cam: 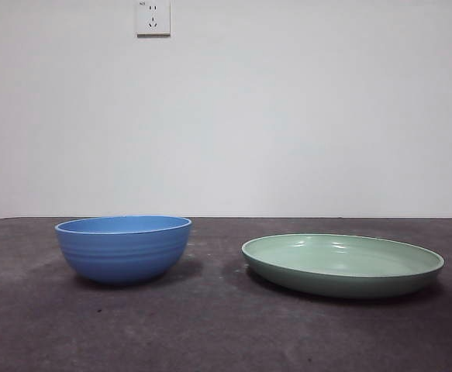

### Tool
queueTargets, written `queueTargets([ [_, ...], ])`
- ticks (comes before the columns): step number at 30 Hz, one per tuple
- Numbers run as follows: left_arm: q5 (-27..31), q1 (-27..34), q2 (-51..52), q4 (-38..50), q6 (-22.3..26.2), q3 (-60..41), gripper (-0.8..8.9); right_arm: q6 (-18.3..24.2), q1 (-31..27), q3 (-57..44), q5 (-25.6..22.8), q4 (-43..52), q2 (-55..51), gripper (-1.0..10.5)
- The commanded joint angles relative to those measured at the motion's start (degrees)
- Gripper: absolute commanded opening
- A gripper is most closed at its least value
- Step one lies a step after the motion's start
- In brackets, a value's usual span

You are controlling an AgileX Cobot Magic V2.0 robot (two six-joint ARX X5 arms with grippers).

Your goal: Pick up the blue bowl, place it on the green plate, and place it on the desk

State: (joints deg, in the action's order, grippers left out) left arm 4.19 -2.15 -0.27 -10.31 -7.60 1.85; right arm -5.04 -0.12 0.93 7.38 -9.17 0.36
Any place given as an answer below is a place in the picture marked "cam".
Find green round plate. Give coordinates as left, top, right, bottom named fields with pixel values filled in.
left=241, top=232, right=445, bottom=299

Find blue ribbed bowl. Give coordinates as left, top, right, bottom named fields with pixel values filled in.
left=53, top=215, right=193, bottom=287

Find white wall socket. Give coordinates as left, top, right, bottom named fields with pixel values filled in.
left=136, top=0, right=171, bottom=39

